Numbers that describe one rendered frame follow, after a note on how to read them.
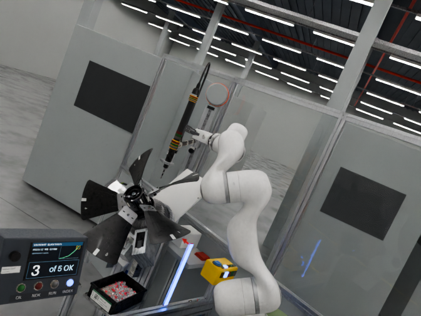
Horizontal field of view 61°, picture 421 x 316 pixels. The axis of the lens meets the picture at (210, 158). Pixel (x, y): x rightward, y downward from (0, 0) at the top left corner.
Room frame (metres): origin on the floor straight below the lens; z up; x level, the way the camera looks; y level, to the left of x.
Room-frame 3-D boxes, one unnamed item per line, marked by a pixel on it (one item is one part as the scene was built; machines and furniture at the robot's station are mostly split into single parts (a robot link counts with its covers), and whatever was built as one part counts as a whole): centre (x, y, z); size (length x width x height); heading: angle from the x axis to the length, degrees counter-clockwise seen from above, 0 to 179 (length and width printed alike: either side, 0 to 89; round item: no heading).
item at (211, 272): (1.79, -0.27, 1.02); 0.16 x 0.10 x 0.11; 140
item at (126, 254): (1.83, 0.22, 0.91); 0.12 x 0.08 x 0.12; 140
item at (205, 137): (1.68, 0.05, 1.65); 0.11 x 0.10 x 0.07; 49
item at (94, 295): (1.55, 0.15, 0.84); 0.22 x 0.17 x 0.07; 155
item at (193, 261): (2.30, -0.08, 0.84); 0.36 x 0.24 x 0.03; 50
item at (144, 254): (1.79, 0.14, 0.98); 0.20 x 0.16 x 0.20; 140
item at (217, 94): (2.52, 0.13, 1.88); 0.17 x 0.15 x 0.16; 50
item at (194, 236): (2.37, -0.04, 0.91); 0.17 x 0.16 x 0.11; 140
